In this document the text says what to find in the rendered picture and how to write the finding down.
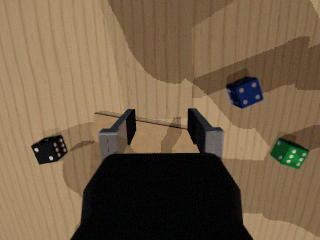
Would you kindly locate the black die with white pips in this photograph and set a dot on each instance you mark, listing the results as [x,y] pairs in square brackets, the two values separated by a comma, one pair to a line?
[50,149]

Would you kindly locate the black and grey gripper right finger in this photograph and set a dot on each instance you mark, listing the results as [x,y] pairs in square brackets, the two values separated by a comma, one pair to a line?
[207,138]

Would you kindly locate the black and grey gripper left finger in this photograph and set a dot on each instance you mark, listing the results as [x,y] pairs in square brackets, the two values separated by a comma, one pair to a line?
[115,139]

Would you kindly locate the green die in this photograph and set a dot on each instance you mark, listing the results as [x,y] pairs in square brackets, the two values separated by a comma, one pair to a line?
[289,153]

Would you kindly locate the blue die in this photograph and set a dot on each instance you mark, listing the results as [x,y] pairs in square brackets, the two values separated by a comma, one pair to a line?
[245,92]

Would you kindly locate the tan cork mat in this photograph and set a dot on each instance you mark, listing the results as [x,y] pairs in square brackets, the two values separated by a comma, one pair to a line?
[149,138]

